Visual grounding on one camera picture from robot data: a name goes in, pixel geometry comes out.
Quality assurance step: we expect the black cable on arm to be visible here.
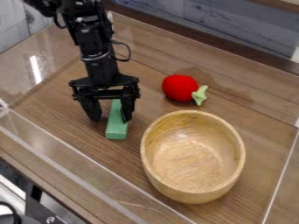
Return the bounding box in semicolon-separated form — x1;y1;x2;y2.
110;39;134;63

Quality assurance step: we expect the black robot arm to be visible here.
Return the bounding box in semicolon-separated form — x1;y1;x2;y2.
23;0;140;122

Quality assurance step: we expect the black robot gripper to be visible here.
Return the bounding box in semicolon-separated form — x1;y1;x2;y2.
70;56;140;123

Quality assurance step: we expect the red plush tomato toy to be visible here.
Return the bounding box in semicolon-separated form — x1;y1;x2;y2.
162;74;210;106

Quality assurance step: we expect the black metal table bracket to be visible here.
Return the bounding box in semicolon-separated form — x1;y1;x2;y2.
24;185;67;224

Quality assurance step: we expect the black cable under table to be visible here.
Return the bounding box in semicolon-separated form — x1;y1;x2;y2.
0;200;21;224

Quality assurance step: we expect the light wooden bowl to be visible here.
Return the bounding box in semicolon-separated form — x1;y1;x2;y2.
140;110;247;204

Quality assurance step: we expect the green rectangular block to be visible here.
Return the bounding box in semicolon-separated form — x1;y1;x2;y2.
106;100;128;140

